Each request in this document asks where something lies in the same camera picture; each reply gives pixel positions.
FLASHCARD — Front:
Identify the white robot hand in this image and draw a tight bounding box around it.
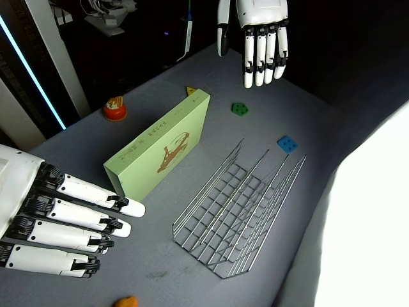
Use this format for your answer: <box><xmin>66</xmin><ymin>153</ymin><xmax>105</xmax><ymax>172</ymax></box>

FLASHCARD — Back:
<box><xmin>0</xmin><ymin>143</ymin><xmax>146</xmax><ymax>278</ymax></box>
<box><xmin>216</xmin><ymin>0</ymin><xmax>290</xmax><ymax>90</ymax></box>

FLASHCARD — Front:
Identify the light green box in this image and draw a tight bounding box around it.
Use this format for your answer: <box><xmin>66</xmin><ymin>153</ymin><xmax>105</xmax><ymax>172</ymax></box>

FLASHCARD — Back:
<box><xmin>103</xmin><ymin>88</ymin><xmax>212</xmax><ymax>203</ymax></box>

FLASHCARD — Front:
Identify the beige panel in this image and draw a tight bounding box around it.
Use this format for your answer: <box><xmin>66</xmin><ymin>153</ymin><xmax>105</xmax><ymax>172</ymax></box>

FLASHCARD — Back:
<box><xmin>0</xmin><ymin>78</ymin><xmax>47</xmax><ymax>152</ymax></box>

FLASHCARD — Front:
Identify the white blue stick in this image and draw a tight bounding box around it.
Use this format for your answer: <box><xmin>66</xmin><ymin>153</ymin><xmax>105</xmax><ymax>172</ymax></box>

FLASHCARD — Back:
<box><xmin>176</xmin><ymin>0</ymin><xmax>194</xmax><ymax>63</ymax></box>

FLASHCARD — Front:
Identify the green pentagon block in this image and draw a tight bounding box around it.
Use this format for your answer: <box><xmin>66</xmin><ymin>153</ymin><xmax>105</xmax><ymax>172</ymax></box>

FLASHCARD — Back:
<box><xmin>230</xmin><ymin>102</ymin><xmax>251</xmax><ymax>118</ymax></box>

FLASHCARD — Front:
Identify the orange red toy cake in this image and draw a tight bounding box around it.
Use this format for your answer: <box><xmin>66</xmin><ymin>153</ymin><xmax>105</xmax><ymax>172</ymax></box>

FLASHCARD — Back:
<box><xmin>102</xmin><ymin>95</ymin><xmax>128</xmax><ymax>122</ymax></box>

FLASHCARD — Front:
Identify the cyan light strip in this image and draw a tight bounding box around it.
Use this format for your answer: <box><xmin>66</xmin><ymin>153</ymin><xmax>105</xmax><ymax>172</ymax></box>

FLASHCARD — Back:
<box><xmin>0</xmin><ymin>14</ymin><xmax>67</xmax><ymax>130</ymax></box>

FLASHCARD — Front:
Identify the blue square block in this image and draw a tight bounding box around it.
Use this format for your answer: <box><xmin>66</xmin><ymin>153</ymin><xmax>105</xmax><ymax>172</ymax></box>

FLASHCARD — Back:
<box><xmin>276</xmin><ymin>135</ymin><xmax>299</xmax><ymax>155</ymax></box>

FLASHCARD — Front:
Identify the grey table cloth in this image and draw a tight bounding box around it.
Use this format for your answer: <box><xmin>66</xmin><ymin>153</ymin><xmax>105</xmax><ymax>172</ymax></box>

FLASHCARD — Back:
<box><xmin>0</xmin><ymin>43</ymin><xmax>409</xmax><ymax>307</ymax></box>

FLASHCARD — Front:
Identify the white pillar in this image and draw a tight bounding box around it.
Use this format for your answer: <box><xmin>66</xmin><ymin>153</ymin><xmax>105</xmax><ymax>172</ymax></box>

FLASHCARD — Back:
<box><xmin>24</xmin><ymin>0</ymin><xmax>92</xmax><ymax>119</ymax></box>

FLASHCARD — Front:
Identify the orange toy piece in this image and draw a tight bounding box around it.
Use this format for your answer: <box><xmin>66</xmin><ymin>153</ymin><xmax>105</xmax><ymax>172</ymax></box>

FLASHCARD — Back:
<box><xmin>114</xmin><ymin>295</ymin><xmax>140</xmax><ymax>307</ymax></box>

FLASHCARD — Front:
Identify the white background device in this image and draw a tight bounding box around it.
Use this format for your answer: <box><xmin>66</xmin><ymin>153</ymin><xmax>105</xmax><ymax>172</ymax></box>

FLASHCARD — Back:
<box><xmin>83</xmin><ymin>0</ymin><xmax>138</xmax><ymax>38</ymax></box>

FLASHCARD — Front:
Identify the small white background box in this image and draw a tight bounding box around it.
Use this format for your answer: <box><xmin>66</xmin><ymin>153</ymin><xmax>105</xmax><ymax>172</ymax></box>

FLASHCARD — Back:
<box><xmin>50</xmin><ymin>0</ymin><xmax>74</xmax><ymax>26</ymax></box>

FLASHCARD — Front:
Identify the white blurred surface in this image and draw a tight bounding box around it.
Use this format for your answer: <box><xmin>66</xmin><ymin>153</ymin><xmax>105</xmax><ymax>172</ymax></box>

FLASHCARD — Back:
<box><xmin>271</xmin><ymin>100</ymin><xmax>409</xmax><ymax>307</ymax></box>

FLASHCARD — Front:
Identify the wire dish rack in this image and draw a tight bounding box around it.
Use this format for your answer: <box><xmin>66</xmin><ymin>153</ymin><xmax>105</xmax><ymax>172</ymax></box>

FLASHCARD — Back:
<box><xmin>171</xmin><ymin>138</ymin><xmax>307</xmax><ymax>280</ymax></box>

